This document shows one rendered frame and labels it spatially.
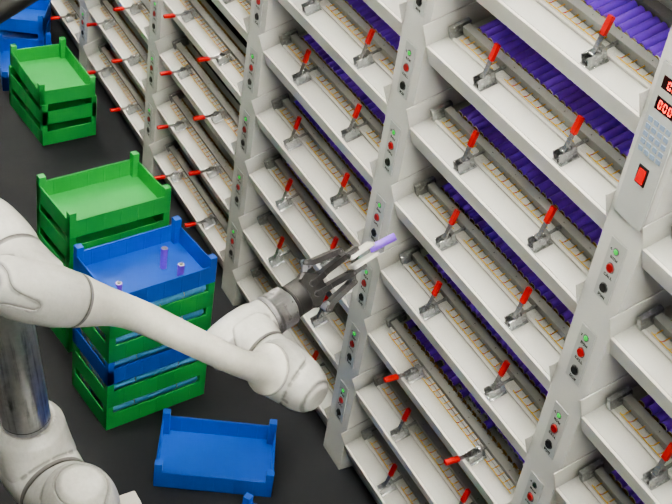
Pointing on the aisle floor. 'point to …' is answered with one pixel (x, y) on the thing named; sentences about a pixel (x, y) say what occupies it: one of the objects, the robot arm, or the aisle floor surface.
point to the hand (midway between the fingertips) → (361, 255)
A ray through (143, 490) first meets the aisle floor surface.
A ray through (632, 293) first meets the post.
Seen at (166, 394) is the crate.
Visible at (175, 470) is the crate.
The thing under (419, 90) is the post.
